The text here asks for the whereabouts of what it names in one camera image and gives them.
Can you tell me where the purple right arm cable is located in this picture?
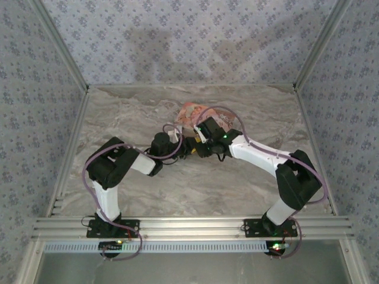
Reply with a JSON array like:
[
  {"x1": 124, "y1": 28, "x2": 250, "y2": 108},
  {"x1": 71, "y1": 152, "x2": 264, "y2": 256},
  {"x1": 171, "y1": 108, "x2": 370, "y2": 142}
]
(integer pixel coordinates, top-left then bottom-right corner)
[{"x1": 194, "y1": 105, "x2": 329, "y2": 208}]

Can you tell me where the black controller board green light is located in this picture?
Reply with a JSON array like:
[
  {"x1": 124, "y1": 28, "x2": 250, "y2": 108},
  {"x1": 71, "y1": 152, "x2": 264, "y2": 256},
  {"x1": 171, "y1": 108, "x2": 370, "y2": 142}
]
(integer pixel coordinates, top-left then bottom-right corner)
[
  {"x1": 98, "y1": 240, "x2": 124, "y2": 256},
  {"x1": 264, "y1": 240, "x2": 290, "y2": 256}
]

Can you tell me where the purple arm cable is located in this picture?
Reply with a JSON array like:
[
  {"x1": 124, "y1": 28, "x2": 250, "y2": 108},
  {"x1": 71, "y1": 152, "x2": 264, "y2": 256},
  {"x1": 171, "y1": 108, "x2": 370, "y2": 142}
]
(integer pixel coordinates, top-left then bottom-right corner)
[
  {"x1": 82, "y1": 123, "x2": 183, "y2": 220},
  {"x1": 194, "y1": 105, "x2": 329, "y2": 208}
]

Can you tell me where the white slotted cable duct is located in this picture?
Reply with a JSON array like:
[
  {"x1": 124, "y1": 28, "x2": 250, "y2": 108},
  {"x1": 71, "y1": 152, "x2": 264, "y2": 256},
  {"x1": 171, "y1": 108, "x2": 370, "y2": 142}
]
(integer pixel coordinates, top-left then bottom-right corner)
[{"x1": 43, "y1": 240, "x2": 290, "y2": 254}]

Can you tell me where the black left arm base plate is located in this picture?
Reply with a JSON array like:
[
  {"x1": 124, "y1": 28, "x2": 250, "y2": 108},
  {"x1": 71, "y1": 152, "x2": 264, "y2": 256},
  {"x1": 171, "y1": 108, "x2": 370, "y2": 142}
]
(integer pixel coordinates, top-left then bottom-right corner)
[{"x1": 86, "y1": 212, "x2": 141, "y2": 239}]

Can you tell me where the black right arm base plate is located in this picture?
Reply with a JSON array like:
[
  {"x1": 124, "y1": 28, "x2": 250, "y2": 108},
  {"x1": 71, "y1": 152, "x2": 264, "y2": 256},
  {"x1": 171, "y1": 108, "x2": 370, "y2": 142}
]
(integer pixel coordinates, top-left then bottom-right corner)
[{"x1": 243, "y1": 217, "x2": 298, "y2": 238}]

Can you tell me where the aluminium mounting rail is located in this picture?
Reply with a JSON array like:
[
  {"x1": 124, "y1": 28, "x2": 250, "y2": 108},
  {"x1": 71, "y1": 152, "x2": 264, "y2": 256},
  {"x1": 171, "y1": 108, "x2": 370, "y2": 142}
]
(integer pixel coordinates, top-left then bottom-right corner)
[{"x1": 31, "y1": 216, "x2": 355, "y2": 241}]

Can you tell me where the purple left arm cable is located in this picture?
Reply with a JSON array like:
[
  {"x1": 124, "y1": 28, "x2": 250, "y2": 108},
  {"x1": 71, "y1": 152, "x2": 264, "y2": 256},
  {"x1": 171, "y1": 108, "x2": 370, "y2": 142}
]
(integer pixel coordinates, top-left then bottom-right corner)
[{"x1": 82, "y1": 123, "x2": 183, "y2": 220}]

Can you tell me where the aluminium table side rail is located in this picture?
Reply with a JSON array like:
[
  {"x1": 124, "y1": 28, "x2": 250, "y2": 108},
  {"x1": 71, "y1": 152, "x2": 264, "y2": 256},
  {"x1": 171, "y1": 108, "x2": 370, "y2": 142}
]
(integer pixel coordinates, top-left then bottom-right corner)
[
  {"x1": 293, "y1": 87, "x2": 339, "y2": 216},
  {"x1": 47, "y1": 88, "x2": 91, "y2": 217}
]

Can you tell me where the aluminium frame post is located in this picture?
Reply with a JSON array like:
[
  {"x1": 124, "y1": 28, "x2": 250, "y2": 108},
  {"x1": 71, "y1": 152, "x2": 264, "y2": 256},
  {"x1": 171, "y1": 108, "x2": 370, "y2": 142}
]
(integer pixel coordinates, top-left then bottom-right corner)
[
  {"x1": 31, "y1": 0, "x2": 91, "y2": 92},
  {"x1": 292, "y1": 0, "x2": 354, "y2": 89}
]

